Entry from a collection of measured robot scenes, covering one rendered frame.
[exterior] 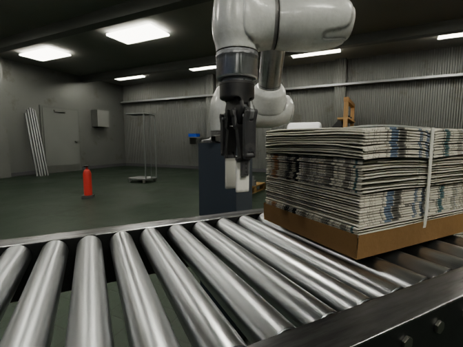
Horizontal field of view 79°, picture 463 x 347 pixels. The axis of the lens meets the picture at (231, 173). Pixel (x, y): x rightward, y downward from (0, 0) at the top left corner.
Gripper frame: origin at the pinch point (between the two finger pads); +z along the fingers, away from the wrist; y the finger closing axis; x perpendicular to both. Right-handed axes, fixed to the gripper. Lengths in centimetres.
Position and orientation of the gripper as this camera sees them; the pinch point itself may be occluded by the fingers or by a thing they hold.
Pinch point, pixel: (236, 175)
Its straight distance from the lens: 62.8
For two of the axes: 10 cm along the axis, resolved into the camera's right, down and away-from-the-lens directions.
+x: -8.9, 0.5, -4.5
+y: -4.5, -1.0, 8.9
